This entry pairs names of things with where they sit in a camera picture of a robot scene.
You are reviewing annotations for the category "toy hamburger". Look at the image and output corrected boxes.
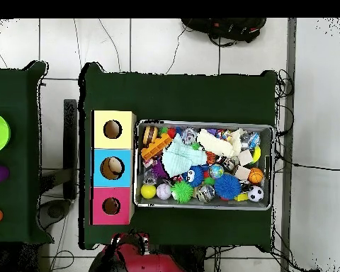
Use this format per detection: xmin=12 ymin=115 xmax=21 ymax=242
xmin=142 ymin=125 xmax=159 ymax=145

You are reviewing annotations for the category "small orange basketball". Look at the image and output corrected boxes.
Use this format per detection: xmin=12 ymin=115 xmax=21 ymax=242
xmin=248 ymin=167 xmax=265 ymax=185

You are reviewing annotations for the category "mint green cloth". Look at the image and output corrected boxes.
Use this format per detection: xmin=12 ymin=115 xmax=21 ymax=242
xmin=161 ymin=133 xmax=208 ymax=178

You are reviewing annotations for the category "small globe ball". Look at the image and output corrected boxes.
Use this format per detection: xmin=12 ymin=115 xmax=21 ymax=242
xmin=208 ymin=163 xmax=225 ymax=180

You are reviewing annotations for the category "orange building block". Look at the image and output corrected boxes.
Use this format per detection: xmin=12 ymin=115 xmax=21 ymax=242
xmin=140 ymin=132 xmax=173 ymax=160

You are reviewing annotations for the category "black stand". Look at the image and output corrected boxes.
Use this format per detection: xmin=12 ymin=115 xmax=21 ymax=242
xmin=39 ymin=98 xmax=79 ymax=200

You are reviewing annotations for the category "green spiky ball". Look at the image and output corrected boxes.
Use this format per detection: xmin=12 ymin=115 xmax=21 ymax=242
xmin=170 ymin=181 xmax=194 ymax=204

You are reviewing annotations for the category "shallow metal mesh bin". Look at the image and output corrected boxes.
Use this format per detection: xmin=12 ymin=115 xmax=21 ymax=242
xmin=133 ymin=119 xmax=275 ymax=211

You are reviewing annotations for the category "blue fuzzy ball with eyes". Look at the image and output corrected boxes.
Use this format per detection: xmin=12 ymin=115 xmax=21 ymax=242
xmin=182 ymin=165 xmax=206 ymax=188

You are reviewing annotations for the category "cream cloth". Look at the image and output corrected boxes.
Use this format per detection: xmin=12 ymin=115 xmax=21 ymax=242
xmin=196 ymin=127 xmax=246 ymax=159

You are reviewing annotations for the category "large blue spiky ball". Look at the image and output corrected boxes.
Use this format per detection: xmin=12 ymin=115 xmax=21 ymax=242
xmin=214 ymin=173 xmax=242 ymax=201

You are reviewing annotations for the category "wooden box with three holes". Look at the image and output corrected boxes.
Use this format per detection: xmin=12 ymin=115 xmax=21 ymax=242
xmin=90 ymin=110 xmax=137 ymax=226

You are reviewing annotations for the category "dark green table cloth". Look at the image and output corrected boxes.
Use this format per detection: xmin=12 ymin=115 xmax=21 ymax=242
xmin=0 ymin=60 xmax=55 ymax=245
xmin=78 ymin=62 xmax=278 ymax=253

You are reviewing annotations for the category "small soccer ball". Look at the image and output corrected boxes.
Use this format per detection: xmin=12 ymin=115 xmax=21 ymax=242
xmin=246 ymin=185 xmax=265 ymax=203

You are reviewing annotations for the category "black backpack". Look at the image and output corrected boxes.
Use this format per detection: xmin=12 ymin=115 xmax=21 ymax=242
xmin=181 ymin=18 xmax=268 ymax=47

